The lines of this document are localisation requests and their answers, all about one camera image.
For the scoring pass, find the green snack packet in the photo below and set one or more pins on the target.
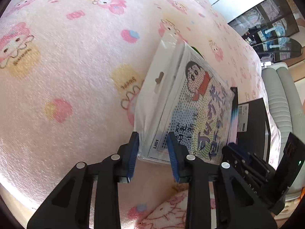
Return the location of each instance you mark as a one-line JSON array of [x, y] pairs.
[[197, 51]]

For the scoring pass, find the person's pink printed pajamas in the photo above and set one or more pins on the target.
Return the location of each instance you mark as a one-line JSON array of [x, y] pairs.
[[164, 212]]

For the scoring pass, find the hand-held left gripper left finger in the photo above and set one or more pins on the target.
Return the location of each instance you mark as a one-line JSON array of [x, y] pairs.
[[133, 152]]

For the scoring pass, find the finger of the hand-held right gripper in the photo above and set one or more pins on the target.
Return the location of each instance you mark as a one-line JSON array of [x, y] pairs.
[[240, 162], [263, 169]]

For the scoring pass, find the cartoon print craft packet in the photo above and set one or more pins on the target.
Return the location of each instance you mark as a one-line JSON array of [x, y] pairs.
[[202, 105]]

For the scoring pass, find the black cardboard box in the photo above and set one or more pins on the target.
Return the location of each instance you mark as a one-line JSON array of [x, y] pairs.
[[255, 128]]

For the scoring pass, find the dark curved glass panel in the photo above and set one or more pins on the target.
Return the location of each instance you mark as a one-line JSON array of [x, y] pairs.
[[278, 50]]

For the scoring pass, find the dark glass cabinet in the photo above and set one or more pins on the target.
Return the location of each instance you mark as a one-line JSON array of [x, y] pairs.
[[274, 21]]

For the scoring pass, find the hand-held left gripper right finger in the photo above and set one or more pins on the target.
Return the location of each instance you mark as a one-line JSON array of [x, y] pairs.
[[172, 157]]

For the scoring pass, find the grey padded headboard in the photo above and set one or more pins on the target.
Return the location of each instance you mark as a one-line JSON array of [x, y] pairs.
[[281, 95]]

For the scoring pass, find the pink printed blanket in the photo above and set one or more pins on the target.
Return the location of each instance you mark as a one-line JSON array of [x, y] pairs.
[[71, 76]]

